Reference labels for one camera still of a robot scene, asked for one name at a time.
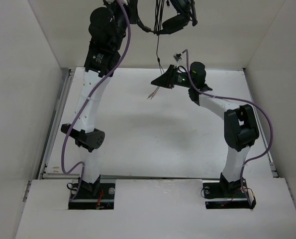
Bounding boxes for left aluminium rail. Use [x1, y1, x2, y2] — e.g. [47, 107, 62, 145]
[34, 68, 72, 179]

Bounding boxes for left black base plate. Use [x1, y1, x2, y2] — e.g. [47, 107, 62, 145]
[67, 178, 116, 210]

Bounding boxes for purple cable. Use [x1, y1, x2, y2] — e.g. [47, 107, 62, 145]
[182, 49, 274, 207]
[62, 0, 131, 200]

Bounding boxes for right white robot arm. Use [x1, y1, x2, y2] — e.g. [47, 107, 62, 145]
[151, 62, 259, 199]

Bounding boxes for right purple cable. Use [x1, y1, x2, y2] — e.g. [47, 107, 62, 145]
[182, 49, 274, 207]

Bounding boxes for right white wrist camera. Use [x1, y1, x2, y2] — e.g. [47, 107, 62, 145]
[173, 53, 182, 62]

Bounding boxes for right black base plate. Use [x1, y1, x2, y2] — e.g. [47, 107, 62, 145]
[200, 181, 257, 210]

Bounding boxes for black headphones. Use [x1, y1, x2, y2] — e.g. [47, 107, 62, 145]
[133, 0, 198, 36]

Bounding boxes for aluminium rail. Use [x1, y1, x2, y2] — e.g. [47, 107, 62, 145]
[34, 68, 72, 179]
[100, 175, 219, 181]

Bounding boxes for black headphone cable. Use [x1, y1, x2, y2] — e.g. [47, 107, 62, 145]
[146, 0, 170, 100]

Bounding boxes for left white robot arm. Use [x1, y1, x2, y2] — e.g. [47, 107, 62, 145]
[61, 0, 139, 200]

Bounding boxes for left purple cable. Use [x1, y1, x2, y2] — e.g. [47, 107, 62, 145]
[62, 0, 131, 200]

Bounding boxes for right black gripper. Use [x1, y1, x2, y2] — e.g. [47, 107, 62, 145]
[151, 64, 195, 89]

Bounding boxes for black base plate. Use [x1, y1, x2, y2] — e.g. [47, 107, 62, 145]
[67, 178, 116, 210]
[200, 181, 257, 210]

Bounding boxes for front aluminium rail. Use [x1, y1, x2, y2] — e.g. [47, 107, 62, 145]
[100, 175, 219, 181]

